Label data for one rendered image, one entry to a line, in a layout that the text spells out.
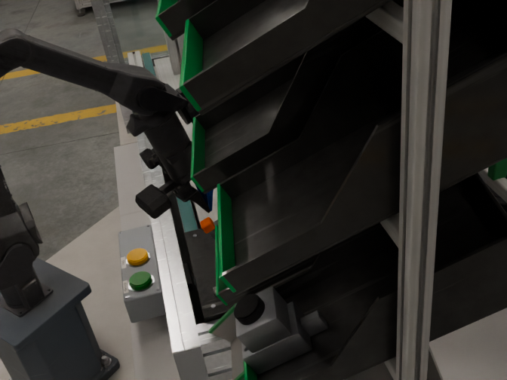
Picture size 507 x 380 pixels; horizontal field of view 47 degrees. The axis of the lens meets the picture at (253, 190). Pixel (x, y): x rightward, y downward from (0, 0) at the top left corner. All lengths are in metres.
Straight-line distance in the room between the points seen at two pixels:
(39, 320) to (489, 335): 0.73
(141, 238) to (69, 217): 1.94
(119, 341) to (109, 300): 0.12
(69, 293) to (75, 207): 2.22
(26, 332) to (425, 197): 0.68
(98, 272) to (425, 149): 1.02
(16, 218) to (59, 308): 0.16
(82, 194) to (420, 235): 2.93
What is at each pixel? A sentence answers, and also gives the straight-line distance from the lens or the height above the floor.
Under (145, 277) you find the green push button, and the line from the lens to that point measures 1.09.
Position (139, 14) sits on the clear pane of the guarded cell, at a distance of 2.24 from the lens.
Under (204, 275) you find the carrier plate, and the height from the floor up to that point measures 0.97.
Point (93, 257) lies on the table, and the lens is 1.37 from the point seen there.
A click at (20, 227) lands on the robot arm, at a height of 1.20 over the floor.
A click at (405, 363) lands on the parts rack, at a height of 1.28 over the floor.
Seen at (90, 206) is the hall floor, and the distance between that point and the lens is 3.15.
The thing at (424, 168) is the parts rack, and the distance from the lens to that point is 0.40.
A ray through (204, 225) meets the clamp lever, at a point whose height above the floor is 1.07.
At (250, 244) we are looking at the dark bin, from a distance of 0.50.
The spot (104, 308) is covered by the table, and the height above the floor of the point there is 0.86.
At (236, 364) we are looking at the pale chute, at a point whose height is 1.00.
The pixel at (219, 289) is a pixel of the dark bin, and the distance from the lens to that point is 0.68.
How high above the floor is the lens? 1.68
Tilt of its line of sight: 34 degrees down
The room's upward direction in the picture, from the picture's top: 9 degrees counter-clockwise
